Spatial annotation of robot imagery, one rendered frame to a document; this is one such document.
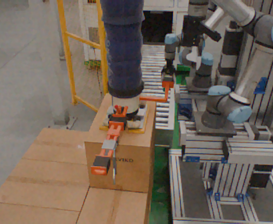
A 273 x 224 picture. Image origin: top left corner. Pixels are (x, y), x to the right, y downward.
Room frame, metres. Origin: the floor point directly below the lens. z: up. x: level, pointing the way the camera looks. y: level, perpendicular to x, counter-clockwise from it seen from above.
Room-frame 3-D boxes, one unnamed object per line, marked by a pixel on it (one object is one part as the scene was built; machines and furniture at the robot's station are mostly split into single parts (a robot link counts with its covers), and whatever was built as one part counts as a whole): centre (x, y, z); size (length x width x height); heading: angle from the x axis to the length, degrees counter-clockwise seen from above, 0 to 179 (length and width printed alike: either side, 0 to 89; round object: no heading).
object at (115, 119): (1.29, 0.11, 1.07); 0.10 x 0.08 x 0.06; 81
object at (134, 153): (1.55, 0.08, 0.74); 0.60 x 0.40 x 0.40; 172
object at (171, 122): (3.01, -0.46, 0.50); 2.31 x 0.05 x 0.19; 172
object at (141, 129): (1.52, -0.03, 0.97); 0.34 x 0.10 x 0.05; 171
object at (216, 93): (1.34, -0.47, 1.20); 0.13 x 0.12 x 0.14; 23
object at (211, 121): (1.35, -0.47, 1.09); 0.15 x 0.15 x 0.10
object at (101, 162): (0.95, 0.17, 1.07); 0.08 x 0.07 x 0.05; 171
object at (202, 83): (1.84, -0.50, 1.09); 0.15 x 0.15 x 0.10
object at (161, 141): (1.90, 0.03, 0.47); 0.70 x 0.03 x 0.15; 82
